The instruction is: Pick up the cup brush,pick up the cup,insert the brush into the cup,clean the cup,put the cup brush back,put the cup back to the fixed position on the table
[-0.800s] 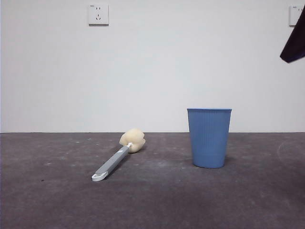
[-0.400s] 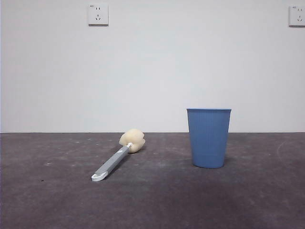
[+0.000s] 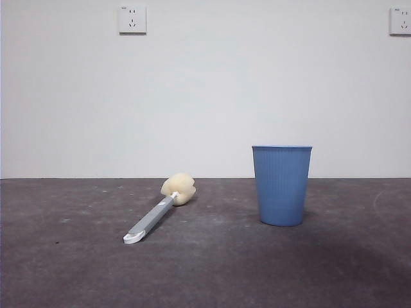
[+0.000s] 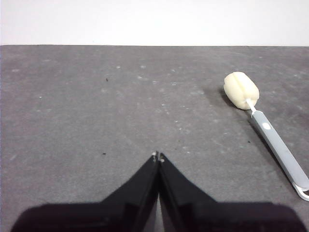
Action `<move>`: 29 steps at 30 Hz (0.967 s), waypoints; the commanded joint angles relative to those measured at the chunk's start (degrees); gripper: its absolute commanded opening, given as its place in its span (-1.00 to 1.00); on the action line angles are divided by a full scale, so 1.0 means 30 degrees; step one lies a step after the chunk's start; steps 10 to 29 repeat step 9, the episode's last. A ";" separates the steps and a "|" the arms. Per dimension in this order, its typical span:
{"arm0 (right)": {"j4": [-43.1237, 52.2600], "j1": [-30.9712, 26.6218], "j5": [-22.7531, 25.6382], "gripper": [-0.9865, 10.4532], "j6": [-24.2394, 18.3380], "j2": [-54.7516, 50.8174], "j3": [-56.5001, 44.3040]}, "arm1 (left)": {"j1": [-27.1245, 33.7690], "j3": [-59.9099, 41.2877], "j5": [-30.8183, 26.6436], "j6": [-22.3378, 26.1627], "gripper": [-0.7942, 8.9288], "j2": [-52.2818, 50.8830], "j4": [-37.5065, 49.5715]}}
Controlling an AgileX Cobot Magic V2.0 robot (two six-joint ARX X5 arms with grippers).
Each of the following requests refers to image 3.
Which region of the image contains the grey-handled sponge cup brush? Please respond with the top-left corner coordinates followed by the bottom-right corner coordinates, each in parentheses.
top-left (123, 173), bottom-right (197, 246)

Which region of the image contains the white wall socket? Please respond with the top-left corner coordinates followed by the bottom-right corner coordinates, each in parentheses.
top-left (389, 6), bottom-right (411, 36)
top-left (119, 5), bottom-right (148, 35)

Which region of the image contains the blue ribbed plastic cup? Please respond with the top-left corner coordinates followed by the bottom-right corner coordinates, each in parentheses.
top-left (251, 145), bottom-right (313, 227)

